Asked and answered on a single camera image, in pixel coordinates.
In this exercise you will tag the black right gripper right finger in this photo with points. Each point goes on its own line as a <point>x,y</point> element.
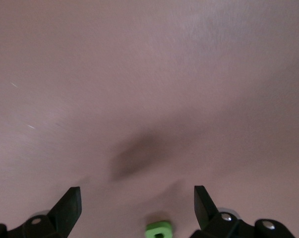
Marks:
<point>221,226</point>

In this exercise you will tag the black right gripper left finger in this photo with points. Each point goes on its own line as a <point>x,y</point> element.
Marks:
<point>52,223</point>

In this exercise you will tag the green capital letter B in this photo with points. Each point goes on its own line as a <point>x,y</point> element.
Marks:
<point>151,229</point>

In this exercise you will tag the brown table cover sheet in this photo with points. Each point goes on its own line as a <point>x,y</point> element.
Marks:
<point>149,74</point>

